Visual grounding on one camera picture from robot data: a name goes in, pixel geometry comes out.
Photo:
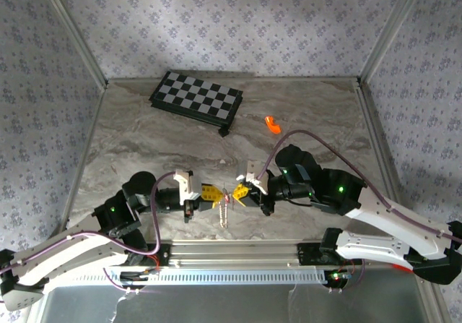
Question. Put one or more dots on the aluminium frame post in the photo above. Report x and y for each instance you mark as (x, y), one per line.
(75, 32)
(391, 30)

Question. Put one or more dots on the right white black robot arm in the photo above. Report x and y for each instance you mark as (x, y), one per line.
(368, 247)

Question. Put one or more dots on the small LED circuit board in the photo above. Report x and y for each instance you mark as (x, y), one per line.
(339, 276)

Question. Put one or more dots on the aluminium floor rail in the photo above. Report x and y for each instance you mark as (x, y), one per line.
(84, 157)
(378, 138)

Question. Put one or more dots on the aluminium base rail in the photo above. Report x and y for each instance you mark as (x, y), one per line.
(234, 252)

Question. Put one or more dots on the black white folding chessboard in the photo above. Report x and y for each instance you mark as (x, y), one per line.
(196, 97)

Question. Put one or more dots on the orange plastic key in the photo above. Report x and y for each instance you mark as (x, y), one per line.
(272, 126)

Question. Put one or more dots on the black connector box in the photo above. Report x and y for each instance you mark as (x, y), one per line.
(131, 276)

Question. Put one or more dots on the orange-red plastic piece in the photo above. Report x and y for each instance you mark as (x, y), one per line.
(402, 268)

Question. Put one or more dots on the grey metal sheet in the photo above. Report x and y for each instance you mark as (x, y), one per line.
(216, 305)

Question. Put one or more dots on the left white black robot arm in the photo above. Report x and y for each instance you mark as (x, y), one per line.
(65, 256)

